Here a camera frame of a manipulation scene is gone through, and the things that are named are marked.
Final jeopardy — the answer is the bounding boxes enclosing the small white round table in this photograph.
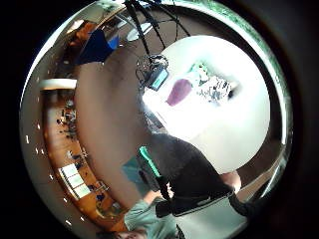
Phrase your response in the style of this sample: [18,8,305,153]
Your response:
[127,22,154,43]

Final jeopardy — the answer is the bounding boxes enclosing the long wooden counter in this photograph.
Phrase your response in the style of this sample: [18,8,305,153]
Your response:
[41,89,129,230]

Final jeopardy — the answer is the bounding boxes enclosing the purple object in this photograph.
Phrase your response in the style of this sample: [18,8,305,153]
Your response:
[165,78,193,108]

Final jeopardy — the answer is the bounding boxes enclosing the blue chair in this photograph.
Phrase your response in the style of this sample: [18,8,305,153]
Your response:
[77,29,121,66]

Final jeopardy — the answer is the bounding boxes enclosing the black camera with screen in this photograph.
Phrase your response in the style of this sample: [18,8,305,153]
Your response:
[143,63,170,93]

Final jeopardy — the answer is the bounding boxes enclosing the green and white packet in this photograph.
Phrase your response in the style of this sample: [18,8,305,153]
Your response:
[188,63,212,88]

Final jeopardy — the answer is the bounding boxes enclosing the black cable bundle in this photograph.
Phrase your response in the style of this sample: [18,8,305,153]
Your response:
[135,54,168,88]

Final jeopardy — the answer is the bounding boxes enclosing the black and white patterned bag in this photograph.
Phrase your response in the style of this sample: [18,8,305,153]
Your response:
[198,75,235,103]

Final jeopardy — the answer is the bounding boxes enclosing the white framed window panels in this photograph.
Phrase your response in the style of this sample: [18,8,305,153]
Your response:
[59,162,93,199]

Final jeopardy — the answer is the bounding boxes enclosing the the person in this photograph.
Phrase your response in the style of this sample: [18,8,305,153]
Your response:
[99,190,182,239]

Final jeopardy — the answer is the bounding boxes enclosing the black tripod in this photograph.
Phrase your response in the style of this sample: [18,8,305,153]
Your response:
[124,0,192,58]

